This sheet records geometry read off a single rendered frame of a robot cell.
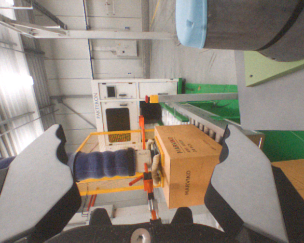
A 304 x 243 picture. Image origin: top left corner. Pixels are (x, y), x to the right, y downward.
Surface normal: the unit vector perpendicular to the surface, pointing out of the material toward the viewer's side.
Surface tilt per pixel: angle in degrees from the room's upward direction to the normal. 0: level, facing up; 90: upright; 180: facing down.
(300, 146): 0
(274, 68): 4
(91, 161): 75
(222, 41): 87
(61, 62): 90
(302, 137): 0
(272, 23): 86
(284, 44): 67
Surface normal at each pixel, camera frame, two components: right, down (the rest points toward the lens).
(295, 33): -0.30, 0.83
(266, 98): -0.99, 0.05
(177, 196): 0.14, 0.29
